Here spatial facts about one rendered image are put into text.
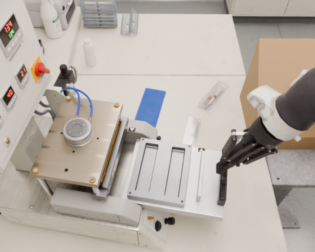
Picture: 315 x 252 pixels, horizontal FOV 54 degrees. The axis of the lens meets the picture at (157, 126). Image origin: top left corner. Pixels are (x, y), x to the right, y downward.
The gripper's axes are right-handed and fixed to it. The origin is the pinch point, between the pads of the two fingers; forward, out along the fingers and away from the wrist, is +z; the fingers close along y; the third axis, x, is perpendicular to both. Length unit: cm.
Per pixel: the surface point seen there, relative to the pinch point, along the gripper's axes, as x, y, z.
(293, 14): 221, 116, 59
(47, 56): 68, -62, 57
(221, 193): -4.9, 3.1, 7.3
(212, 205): -7.0, 2.9, 11.6
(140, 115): 40, -15, 43
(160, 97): 52, -8, 40
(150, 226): -11.8, -10.0, 26.9
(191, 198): -5.7, -2.9, 13.9
